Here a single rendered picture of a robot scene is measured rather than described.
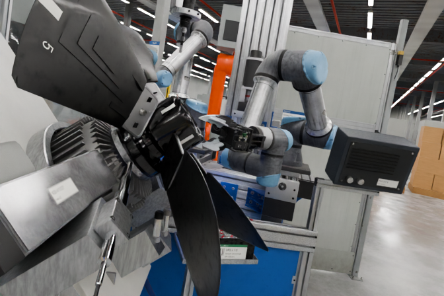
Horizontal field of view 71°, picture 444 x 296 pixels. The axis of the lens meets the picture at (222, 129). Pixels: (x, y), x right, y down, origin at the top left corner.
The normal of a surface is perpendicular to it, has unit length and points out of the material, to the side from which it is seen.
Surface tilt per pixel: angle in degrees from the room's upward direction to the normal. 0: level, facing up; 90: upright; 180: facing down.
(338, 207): 90
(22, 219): 50
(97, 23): 77
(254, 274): 90
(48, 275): 102
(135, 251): 84
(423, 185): 90
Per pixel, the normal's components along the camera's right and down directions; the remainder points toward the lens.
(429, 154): -0.42, 0.00
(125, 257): -0.04, -0.04
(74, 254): 0.17, 0.31
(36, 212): 0.86, -0.51
